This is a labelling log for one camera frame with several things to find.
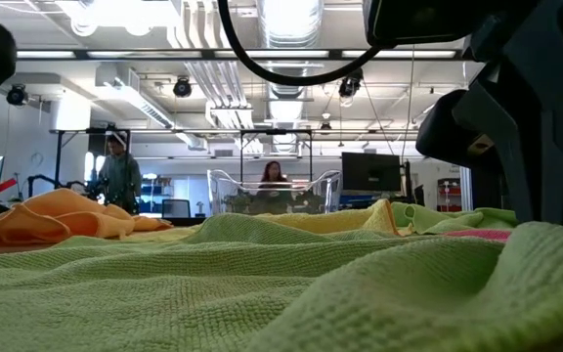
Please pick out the black computer monitor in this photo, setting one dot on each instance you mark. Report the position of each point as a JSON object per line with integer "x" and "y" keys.
{"x": 369, "y": 171}

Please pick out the background black robot arm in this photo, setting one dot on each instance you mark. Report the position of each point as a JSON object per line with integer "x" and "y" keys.
{"x": 47, "y": 180}

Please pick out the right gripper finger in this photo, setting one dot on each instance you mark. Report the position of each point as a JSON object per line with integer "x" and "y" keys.
{"x": 494, "y": 127}
{"x": 555, "y": 146}

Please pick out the green microfiber towel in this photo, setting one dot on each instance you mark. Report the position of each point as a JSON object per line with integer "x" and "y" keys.
{"x": 438, "y": 220}
{"x": 213, "y": 293}

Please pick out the silver ventilation duct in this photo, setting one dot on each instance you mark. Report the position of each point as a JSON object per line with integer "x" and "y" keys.
{"x": 289, "y": 19}

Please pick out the black ceiling spotlight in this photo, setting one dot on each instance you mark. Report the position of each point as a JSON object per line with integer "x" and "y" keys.
{"x": 16, "y": 94}
{"x": 182, "y": 87}
{"x": 350, "y": 85}

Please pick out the orange microfiber towel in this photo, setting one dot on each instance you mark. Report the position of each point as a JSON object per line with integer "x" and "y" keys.
{"x": 56, "y": 215}

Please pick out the black metal frame stand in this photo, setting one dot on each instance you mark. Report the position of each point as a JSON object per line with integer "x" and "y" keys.
{"x": 276, "y": 131}
{"x": 58, "y": 156}

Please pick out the pink microfiber towel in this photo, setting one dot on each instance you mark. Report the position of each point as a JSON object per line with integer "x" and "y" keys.
{"x": 482, "y": 235}

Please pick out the person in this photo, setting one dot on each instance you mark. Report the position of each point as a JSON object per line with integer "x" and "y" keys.
{"x": 120, "y": 178}
{"x": 272, "y": 176}

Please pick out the red storage shelf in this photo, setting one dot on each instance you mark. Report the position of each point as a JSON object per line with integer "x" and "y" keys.
{"x": 447, "y": 195}

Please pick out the clear plastic bin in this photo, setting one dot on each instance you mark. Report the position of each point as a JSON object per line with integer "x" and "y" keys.
{"x": 223, "y": 190}

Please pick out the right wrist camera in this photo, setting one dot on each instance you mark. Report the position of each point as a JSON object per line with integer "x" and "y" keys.
{"x": 418, "y": 22}

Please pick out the yellow microfiber towel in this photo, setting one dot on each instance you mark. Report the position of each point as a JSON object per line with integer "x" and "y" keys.
{"x": 340, "y": 220}

